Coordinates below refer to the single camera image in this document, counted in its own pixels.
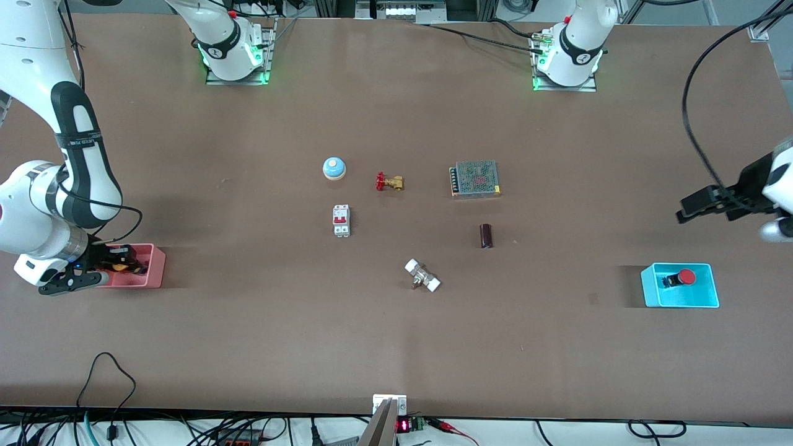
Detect red push button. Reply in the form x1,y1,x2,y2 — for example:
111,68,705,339
661,269,698,289

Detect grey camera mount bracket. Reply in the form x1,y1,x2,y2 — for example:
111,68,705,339
357,393,409,446

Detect black looped table cable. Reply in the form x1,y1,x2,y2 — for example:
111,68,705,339
76,352,138,442

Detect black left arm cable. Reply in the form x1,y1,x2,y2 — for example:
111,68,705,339
681,21,793,208

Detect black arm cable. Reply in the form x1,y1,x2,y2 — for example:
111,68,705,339
681,21,793,208
57,0,144,247

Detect aluminium profile rail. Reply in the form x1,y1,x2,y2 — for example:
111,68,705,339
747,0,793,43

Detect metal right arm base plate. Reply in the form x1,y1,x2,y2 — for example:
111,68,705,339
205,17,277,86

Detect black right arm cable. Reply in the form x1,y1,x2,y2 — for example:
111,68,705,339
57,0,144,247

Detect metal fitting white caps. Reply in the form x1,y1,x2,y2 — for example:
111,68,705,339
404,258,442,293

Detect cyan plastic box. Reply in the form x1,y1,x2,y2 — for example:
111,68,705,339
640,262,721,309

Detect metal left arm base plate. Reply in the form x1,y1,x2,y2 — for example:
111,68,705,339
532,30,599,93

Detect pink plastic box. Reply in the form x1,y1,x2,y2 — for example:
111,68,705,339
93,243,167,289

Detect black cable across table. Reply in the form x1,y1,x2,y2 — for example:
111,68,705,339
421,19,549,54

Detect red clip lead cable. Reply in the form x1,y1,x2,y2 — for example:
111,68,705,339
431,418,481,446

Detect black coiled cable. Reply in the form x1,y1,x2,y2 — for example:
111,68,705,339
628,419,687,439

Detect metal mesh power supply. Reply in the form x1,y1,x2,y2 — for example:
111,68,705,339
449,160,502,199

